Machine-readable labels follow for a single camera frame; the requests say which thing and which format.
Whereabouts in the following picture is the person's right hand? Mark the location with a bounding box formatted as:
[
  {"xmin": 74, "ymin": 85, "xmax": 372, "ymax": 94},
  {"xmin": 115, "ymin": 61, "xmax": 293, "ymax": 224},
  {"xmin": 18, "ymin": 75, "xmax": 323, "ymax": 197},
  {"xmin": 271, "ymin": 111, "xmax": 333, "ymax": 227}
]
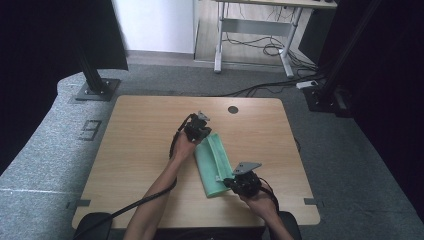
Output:
[{"xmin": 237, "ymin": 181, "xmax": 280, "ymax": 220}]

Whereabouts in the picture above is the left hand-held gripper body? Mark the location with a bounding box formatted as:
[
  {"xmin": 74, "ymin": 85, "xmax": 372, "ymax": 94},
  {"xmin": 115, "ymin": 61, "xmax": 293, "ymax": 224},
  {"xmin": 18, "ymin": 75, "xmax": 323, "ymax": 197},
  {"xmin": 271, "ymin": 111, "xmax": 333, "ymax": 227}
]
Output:
[{"xmin": 183, "ymin": 111, "xmax": 213, "ymax": 143}]

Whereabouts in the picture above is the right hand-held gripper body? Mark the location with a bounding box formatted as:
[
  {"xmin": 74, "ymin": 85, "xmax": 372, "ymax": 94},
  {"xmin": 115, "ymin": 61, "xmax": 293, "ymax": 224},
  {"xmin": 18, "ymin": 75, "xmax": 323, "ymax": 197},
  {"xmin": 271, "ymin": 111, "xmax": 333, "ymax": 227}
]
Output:
[{"xmin": 229, "ymin": 161, "xmax": 263, "ymax": 198}]

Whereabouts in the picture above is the person's left hand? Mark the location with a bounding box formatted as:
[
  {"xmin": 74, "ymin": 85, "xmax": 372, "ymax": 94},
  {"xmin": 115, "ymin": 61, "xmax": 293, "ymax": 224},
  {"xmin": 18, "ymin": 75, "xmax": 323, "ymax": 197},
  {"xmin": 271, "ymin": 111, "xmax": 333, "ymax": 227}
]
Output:
[{"xmin": 170, "ymin": 128, "xmax": 202, "ymax": 163}]

